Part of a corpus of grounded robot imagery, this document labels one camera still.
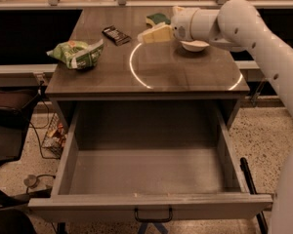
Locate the open grey top drawer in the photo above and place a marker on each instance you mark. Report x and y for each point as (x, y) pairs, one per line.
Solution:
(122, 155)

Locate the grey cabinet with top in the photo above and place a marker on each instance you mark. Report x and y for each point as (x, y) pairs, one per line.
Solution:
(152, 71)

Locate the dark chocolate bar wrapper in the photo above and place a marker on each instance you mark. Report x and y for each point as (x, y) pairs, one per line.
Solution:
(115, 35)

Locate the white paper bowl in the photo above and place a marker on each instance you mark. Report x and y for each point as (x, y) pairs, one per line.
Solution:
(195, 46)

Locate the black pole on floor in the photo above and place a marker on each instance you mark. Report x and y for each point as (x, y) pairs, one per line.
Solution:
(251, 186)

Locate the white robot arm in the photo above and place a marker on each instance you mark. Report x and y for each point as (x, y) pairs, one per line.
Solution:
(238, 26)

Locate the round floor plug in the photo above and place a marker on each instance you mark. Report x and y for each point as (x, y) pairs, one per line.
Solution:
(31, 181)

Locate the wire basket with snacks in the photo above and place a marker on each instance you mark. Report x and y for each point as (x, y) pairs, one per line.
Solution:
(55, 137)

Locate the green yellow sponge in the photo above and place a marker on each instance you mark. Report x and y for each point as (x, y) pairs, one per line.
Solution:
(156, 19)

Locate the green chip bag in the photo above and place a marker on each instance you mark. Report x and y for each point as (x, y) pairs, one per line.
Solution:
(77, 54)

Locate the dark office chair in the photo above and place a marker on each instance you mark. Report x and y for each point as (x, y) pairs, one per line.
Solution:
(16, 108)

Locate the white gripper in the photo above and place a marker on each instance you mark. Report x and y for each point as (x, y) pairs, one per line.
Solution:
(182, 26)

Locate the black drawer handle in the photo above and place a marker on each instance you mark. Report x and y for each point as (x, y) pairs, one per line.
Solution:
(153, 216)

